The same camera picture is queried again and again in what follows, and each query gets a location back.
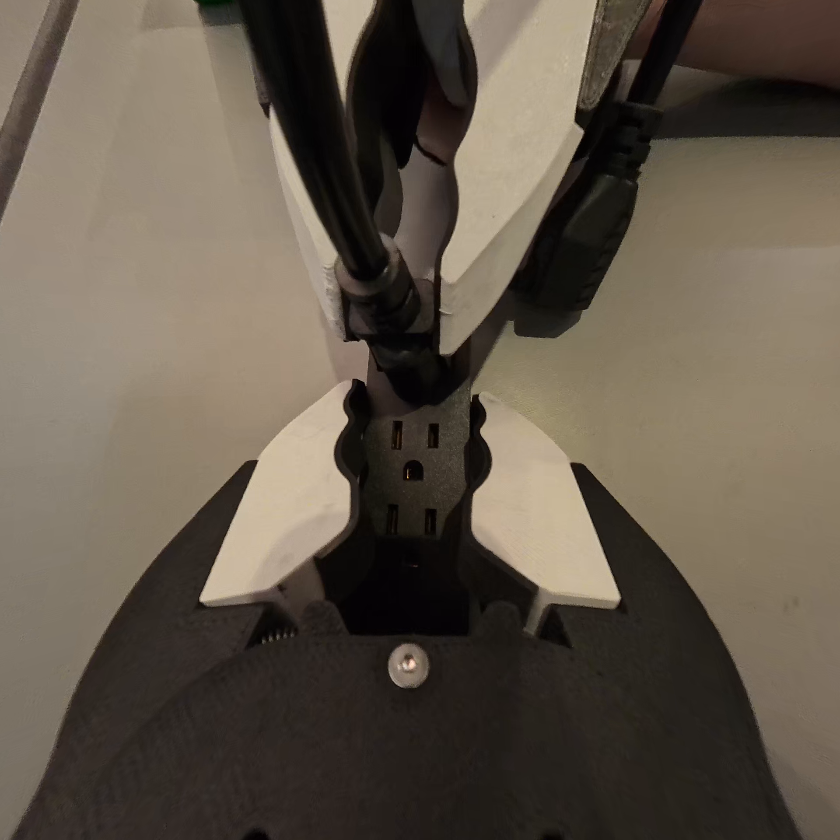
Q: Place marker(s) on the black power strip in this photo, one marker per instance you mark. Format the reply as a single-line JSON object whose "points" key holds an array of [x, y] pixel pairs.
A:
{"points": [[413, 453]]}

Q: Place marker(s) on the black ribbed power plug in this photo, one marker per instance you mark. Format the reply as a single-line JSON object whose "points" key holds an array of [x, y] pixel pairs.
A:
{"points": [[584, 249]]}

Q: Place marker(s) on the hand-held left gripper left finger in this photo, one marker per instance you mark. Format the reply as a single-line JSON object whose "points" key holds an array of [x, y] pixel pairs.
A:
{"points": [[282, 512]]}

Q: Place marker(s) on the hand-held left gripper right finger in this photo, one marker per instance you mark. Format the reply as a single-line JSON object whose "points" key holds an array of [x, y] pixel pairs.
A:
{"points": [[544, 518]]}

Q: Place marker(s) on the person's right forearm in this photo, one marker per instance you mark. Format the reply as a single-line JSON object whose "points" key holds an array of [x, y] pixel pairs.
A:
{"points": [[754, 52]]}

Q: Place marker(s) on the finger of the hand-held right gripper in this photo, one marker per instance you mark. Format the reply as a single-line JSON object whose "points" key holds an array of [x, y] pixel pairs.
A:
{"points": [[518, 164], [302, 216]]}

